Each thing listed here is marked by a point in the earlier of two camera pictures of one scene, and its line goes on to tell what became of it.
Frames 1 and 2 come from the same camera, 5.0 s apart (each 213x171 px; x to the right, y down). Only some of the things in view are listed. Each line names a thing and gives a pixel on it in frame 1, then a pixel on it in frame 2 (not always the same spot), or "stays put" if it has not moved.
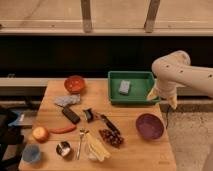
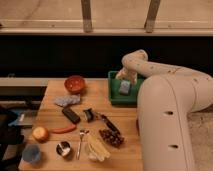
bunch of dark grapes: (112, 138) stays put
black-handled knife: (108, 123) stays put
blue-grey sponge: (124, 86) stays put
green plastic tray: (131, 88) stays put
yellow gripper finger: (173, 100) -> (134, 78)
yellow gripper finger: (153, 94) -> (119, 75)
